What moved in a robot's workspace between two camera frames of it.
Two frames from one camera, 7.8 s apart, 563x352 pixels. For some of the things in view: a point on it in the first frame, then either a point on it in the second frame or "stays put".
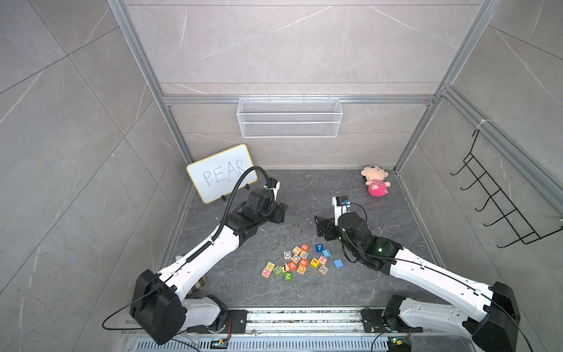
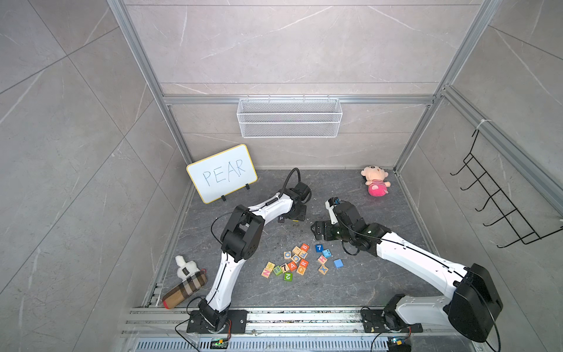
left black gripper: (279, 211) to (303, 215)
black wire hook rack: (523, 229) stays put
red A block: (292, 265) stays put
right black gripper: (328, 224) stays put
